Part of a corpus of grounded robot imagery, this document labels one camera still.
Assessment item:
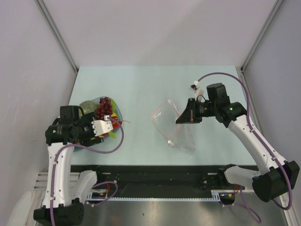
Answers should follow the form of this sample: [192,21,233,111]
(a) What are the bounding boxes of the green round melon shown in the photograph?
[79,100,99,114]

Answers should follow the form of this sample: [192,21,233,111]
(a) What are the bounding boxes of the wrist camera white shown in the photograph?
[190,81,205,101]
[91,115,113,137]

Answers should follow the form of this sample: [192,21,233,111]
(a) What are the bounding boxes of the dark red grape bunch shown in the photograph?
[95,97,113,120]

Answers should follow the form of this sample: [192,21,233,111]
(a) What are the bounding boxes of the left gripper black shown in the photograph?
[75,112,103,147]

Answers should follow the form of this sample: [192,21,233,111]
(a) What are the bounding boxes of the aluminium frame post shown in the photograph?
[240,0,285,72]
[34,0,79,75]

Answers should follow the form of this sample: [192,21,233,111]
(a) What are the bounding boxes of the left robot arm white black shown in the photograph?
[33,105,113,226]

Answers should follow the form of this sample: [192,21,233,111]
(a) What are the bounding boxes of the clear zip top bag pink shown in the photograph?
[151,98,196,154]

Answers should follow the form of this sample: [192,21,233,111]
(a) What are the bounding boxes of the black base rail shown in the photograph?
[71,165,239,199]

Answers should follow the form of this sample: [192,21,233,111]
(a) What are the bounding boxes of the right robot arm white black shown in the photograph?
[175,82,300,202]

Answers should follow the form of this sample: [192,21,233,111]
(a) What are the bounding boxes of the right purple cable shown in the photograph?
[197,72,293,223]

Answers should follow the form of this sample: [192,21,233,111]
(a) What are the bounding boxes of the white slotted cable duct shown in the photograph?
[87,191,236,203]

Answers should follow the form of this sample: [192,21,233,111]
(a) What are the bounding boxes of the green celery stalks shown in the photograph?
[95,131,117,142]

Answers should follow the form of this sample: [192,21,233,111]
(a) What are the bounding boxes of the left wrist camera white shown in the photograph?
[91,115,113,137]

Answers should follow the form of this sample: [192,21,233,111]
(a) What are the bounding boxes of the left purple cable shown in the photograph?
[49,117,125,226]

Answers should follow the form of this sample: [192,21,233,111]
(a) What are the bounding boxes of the red plastic lobster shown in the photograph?
[110,114,129,134]

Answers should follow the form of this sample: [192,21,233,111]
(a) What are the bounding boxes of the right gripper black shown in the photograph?
[176,97,217,124]

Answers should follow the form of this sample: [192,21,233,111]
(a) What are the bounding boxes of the aluminium frame post right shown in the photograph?
[240,0,285,72]

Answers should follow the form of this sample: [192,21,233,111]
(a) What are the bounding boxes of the purple cable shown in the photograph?
[197,72,293,223]
[49,117,125,226]

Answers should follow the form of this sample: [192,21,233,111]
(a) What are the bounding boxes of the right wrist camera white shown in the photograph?
[190,81,205,101]

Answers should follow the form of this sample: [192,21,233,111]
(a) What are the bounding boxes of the aluminium frame post left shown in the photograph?
[34,0,79,75]

